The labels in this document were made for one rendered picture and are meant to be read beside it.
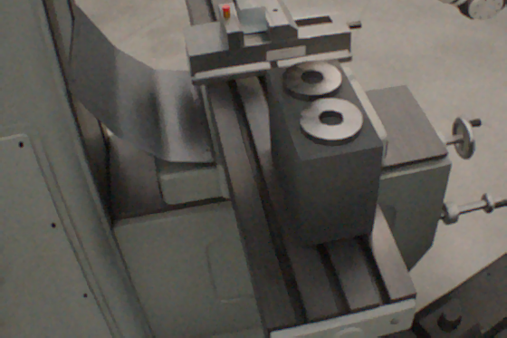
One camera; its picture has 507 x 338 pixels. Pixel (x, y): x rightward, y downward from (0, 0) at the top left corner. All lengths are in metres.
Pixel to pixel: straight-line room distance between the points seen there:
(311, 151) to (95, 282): 0.71
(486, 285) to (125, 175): 0.86
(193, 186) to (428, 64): 1.96
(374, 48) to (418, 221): 1.67
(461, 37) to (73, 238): 2.50
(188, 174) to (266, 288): 0.41
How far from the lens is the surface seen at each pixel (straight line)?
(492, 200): 1.63
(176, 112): 1.31
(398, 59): 3.04
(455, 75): 2.99
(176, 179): 1.25
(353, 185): 0.87
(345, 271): 0.92
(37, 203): 1.19
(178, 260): 1.43
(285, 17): 1.26
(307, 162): 0.82
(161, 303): 1.56
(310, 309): 0.88
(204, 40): 1.29
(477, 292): 1.37
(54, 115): 1.08
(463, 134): 1.62
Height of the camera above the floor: 1.68
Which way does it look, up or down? 42 degrees down
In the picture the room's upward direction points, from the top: 5 degrees counter-clockwise
